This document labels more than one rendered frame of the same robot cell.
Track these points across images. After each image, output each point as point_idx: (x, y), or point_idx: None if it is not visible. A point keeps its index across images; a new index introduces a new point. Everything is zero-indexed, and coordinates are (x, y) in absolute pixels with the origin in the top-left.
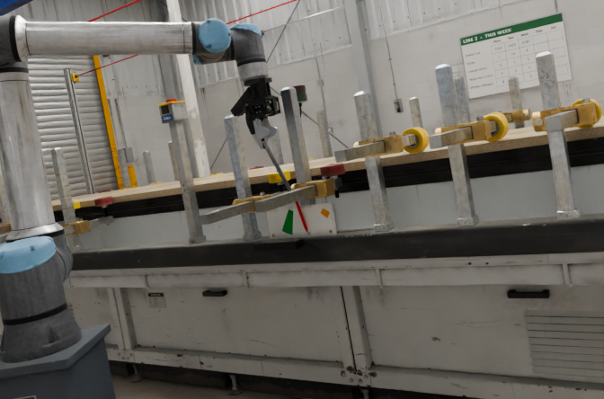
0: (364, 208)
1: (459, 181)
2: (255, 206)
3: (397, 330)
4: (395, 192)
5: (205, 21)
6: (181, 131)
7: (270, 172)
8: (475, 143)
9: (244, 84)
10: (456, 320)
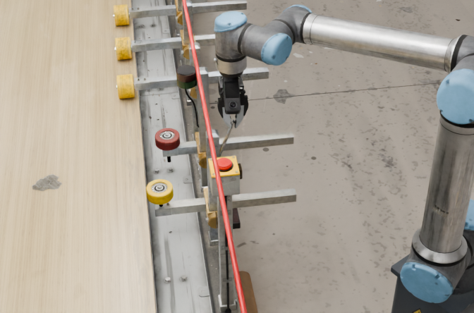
0: (144, 168)
1: None
2: (293, 139)
3: None
4: (142, 136)
5: (307, 8)
6: None
7: (93, 240)
8: (116, 68)
9: (242, 72)
10: None
